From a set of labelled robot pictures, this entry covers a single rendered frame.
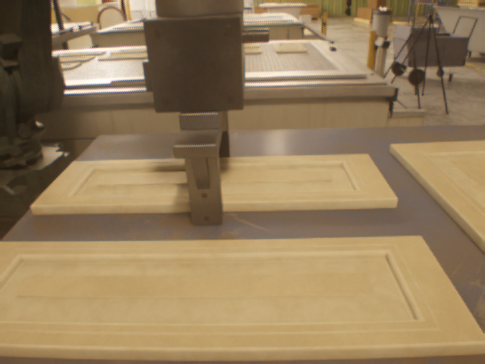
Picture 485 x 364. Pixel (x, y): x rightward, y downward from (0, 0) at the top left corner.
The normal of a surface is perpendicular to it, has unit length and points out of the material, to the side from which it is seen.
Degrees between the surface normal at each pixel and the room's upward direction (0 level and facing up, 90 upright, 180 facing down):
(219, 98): 90
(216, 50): 90
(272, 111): 90
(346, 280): 0
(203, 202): 90
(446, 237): 0
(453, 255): 0
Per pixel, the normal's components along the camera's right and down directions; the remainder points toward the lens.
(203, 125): -0.02, 0.47
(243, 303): -0.04, -0.77
